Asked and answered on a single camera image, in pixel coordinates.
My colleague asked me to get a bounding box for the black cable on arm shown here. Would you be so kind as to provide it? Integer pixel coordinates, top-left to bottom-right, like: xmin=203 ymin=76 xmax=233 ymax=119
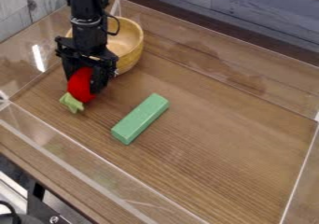
xmin=102 ymin=13 xmax=122 ymax=37

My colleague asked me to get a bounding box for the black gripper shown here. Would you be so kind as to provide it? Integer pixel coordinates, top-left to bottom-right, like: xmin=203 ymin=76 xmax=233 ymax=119
xmin=55 ymin=16 xmax=120 ymax=94

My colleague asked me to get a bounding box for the red plush strawberry toy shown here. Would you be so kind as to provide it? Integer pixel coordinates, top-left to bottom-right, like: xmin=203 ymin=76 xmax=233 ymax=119
xmin=60 ymin=67 xmax=96 ymax=114

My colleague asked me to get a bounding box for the wooden bowl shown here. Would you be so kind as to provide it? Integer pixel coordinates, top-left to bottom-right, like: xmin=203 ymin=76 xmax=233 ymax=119
xmin=66 ymin=16 xmax=144 ymax=77

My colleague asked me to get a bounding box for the green rectangular block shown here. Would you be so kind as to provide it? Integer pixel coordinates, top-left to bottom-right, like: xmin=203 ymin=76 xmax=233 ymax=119
xmin=111 ymin=93 xmax=170 ymax=145

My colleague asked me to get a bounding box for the black stand under table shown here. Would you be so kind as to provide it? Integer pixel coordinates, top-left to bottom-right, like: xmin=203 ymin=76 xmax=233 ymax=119
xmin=0 ymin=180 xmax=84 ymax=224

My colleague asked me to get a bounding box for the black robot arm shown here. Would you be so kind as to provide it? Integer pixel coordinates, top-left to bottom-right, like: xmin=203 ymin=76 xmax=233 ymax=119
xmin=55 ymin=0 xmax=122 ymax=94

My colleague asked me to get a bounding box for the clear acrylic tray wall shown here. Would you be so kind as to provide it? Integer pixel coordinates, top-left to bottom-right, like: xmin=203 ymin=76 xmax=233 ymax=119
xmin=0 ymin=1 xmax=319 ymax=224

